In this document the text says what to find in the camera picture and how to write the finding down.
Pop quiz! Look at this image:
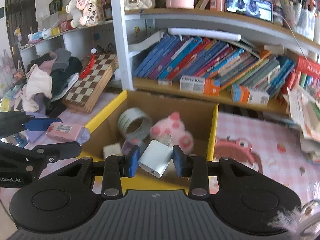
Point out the white foam block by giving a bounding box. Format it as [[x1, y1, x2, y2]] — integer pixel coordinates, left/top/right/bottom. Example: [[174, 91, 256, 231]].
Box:
[[103, 143, 122, 159]]

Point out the grey toy car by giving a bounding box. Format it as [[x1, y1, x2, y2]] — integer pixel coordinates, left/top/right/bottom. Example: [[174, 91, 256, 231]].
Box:
[[121, 139, 146, 156]]

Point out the pink eraser pack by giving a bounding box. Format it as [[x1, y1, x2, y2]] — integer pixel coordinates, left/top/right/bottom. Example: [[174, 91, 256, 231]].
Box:
[[46, 122, 91, 145]]

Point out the white power adapter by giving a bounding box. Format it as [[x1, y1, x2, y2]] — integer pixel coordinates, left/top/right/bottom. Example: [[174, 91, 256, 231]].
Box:
[[138, 134, 173, 178]]

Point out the pink plush paw toy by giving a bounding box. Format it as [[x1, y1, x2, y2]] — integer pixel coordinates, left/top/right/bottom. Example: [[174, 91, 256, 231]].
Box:
[[150, 112, 194, 155]]

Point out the pile of clothes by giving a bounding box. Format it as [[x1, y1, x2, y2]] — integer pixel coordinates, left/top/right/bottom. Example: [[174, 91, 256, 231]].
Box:
[[14, 48, 82, 115]]

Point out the yellow cardboard box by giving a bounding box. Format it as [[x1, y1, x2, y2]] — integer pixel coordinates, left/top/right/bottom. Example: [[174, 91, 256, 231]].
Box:
[[76, 89, 220, 196]]

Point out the clear packing tape roll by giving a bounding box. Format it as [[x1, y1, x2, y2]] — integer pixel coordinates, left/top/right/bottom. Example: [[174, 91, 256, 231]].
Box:
[[117, 107, 153, 140]]

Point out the wooden chess board box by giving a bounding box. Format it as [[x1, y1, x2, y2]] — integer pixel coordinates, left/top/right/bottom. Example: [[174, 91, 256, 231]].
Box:
[[62, 53, 118, 113]]

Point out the orange white medicine box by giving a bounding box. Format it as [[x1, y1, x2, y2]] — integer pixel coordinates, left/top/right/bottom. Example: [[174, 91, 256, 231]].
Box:
[[180, 75, 220, 96]]

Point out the red tassel charm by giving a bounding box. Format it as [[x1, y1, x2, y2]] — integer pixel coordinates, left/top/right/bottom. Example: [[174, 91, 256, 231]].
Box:
[[79, 48, 97, 80]]

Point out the pink checkered table mat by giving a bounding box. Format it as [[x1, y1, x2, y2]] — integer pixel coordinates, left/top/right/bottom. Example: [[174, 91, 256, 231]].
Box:
[[59, 92, 319, 203]]

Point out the row of leaning books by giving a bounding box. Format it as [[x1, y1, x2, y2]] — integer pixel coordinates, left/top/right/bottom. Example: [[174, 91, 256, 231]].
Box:
[[132, 33, 320, 98]]

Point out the stack of papers and books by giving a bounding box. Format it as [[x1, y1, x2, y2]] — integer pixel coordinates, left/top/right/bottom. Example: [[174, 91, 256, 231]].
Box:
[[287, 86, 319, 164]]

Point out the lucky cat figurine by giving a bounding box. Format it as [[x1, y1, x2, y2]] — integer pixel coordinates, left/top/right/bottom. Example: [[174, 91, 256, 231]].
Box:
[[66, 0, 106, 28]]

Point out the smartphone showing video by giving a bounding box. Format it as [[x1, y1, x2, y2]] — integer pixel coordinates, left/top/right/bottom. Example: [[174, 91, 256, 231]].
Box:
[[225, 0, 273, 22]]

